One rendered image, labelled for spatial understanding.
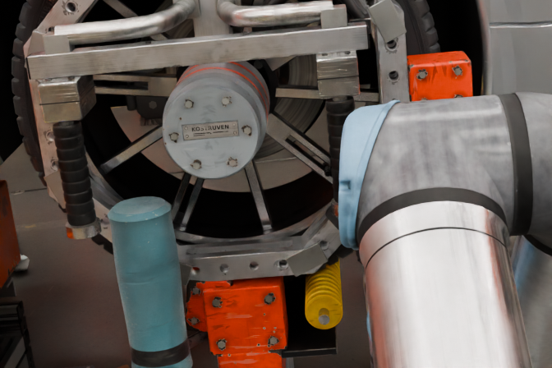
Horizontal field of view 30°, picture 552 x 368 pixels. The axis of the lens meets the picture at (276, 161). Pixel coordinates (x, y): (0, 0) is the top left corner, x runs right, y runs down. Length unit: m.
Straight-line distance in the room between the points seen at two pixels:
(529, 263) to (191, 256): 0.71
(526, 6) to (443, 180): 0.88
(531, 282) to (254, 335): 0.68
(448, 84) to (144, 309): 0.53
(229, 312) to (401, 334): 0.88
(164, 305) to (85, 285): 1.72
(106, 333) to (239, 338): 1.27
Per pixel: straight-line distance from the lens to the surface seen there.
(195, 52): 1.27
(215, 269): 1.56
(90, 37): 1.29
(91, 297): 3.08
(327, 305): 1.59
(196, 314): 1.60
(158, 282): 1.44
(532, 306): 1.05
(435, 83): 1.48
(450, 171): 0.78
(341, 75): 1.24
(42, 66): 1.31
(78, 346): 2.80
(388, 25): 1.45
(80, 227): 1.32
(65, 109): 1.29
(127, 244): 1.43
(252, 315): 1.58
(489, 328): 0.72
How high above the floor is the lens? 1.19
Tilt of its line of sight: 17 degrees down
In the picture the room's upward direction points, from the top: 6 degrees counter-clockwise
